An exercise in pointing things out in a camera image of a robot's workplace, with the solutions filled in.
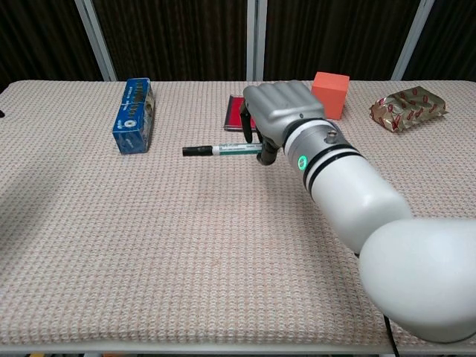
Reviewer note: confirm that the beige woven tablecloth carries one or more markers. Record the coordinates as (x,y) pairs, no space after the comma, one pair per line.
(167,230)

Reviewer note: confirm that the red flat box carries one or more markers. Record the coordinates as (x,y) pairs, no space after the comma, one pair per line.
(234,113)

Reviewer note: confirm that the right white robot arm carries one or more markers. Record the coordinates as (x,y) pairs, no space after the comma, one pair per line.
(357,193)

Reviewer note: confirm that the gold red snack bag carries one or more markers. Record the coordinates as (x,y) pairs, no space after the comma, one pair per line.
(407,109)

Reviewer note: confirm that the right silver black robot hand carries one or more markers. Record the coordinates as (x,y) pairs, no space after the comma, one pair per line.
(286,104)

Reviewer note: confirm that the dark brown partition panel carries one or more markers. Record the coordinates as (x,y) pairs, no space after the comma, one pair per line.
(334,33)
(41,41)
(453,37)
(175,37)

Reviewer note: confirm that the black marker cap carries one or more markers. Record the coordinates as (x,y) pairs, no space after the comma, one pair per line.
(197,151)

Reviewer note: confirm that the grey partition frame post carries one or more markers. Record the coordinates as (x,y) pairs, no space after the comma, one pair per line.
(96,41)
(256,41)
(411,41)

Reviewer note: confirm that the blue cardboard box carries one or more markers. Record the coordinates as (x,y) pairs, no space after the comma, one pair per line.
(130,119)

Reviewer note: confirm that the white green marker body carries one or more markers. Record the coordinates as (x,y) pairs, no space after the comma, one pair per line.
(234,149)

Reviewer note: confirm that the orange cube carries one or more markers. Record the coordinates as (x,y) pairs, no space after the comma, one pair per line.
(329,96)

